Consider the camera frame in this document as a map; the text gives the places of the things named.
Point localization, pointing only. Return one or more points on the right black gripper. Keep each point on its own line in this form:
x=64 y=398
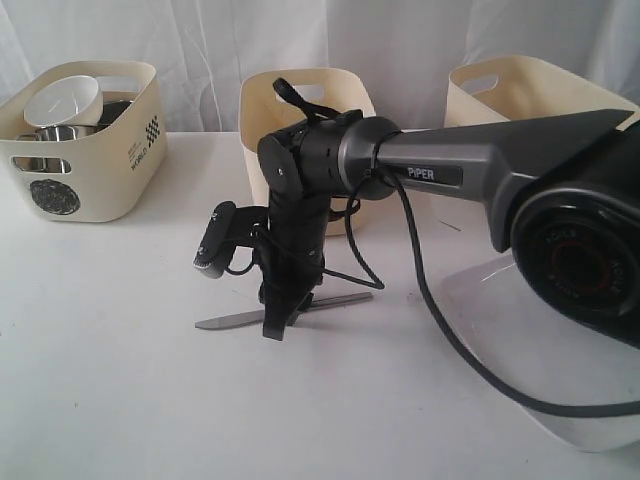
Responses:
x=286 y=239

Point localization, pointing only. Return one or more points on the steel table knife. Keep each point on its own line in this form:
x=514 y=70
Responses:
x=238 y=320

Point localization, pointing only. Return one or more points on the cream bin with triangle mark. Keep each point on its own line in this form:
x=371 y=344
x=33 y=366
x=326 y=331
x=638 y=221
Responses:
x=261 y=111

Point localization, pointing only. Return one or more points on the stainless steel bowl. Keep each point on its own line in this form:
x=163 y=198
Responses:
x=51 y=165

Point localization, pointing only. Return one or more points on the steel mug with handle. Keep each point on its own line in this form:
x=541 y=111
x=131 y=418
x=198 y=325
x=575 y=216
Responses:
x=59 y=133

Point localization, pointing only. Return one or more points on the white ceramic bowl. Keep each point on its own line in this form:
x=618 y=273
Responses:
x=73 y=100

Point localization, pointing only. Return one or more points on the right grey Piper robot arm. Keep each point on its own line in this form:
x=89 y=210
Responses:
x=560 y=193

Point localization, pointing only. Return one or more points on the cream bin with circle mark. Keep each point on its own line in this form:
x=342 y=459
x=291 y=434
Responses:
x=110 y=169

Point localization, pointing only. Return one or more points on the white square plate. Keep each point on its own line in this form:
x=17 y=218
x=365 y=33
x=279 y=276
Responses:
x=532 y=347

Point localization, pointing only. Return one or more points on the white backdrop curtain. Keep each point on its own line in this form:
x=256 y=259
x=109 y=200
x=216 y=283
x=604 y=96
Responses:
x=403 y=51

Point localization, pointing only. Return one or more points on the cream bin with square mark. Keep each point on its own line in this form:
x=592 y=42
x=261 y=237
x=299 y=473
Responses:
x=516 y=87

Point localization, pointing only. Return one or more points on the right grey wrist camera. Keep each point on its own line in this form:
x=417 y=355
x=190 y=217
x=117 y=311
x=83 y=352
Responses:
x=213 y=256

